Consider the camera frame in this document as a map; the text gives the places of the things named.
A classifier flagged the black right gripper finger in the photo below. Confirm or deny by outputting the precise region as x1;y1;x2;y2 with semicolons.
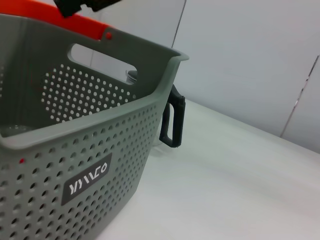
54;0;85;19
84;0;123;12

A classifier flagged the grey perforated storage bin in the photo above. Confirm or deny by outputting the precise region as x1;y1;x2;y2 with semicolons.
0;13;190;240

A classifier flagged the orange bin carry handle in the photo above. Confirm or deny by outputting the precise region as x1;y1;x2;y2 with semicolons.
0;0;113;42

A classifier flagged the glass carafe with black handle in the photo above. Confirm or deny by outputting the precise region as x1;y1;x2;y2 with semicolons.
124;69;186;149

